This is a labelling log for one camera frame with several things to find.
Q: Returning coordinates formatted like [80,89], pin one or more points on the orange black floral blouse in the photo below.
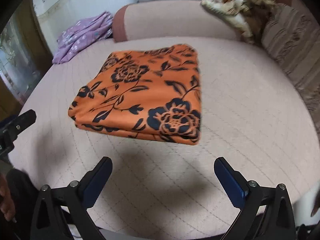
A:
[150,95]

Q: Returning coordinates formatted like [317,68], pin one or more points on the pink bolster pillow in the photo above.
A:
[168,18]

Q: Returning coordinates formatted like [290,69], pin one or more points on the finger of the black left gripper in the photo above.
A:
[22,122]

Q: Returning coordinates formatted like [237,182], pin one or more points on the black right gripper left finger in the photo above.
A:
[48,219]

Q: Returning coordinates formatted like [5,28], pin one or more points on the person's left hand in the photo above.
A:
[7,204]

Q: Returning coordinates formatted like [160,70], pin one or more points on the purple floral folded cloth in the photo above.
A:
[81,35]

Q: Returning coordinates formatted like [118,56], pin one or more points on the brown wooden mirrored wardrobe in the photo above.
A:
[25,58]

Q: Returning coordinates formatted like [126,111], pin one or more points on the pink quilted bed sheet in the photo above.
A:
[251,115]

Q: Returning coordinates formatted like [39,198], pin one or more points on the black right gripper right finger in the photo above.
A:
[265,212]

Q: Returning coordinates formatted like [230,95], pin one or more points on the striped beige patterned pillow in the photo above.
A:
[292,40]

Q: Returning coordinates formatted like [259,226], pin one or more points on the cream brown floral blanket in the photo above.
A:
[247,17]

